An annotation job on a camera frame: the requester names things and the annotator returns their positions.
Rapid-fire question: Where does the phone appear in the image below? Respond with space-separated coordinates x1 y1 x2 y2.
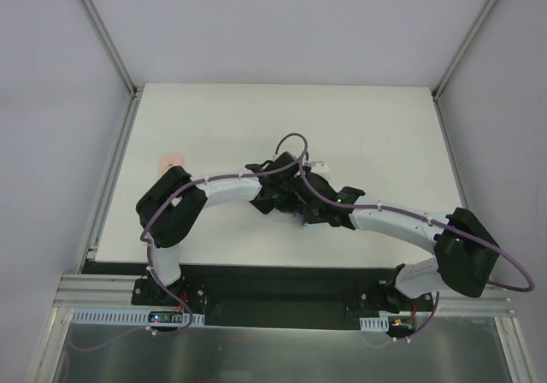
295 214 309 229

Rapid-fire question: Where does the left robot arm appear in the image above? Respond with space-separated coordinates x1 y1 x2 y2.
135 152 305 305

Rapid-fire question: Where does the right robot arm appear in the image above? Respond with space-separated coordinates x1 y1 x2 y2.
299 172 498 313

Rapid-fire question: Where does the pink phone case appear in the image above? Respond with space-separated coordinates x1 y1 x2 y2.
158 153 184 176

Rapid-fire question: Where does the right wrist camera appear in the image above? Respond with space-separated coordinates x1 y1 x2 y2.
308 161 331 180

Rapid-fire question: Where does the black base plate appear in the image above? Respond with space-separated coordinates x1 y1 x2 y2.
83 261 438 337

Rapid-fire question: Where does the right white cable duct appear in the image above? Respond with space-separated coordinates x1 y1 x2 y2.
359 315 390 333

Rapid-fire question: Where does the white cable duct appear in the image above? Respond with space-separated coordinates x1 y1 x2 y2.
359 315 390 333
72 308 205 327

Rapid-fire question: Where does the aluminium frame rail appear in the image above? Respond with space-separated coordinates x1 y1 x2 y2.
53 274 138 308

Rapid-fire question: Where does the left white cable duct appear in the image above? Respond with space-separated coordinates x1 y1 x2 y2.
72 308 205 327

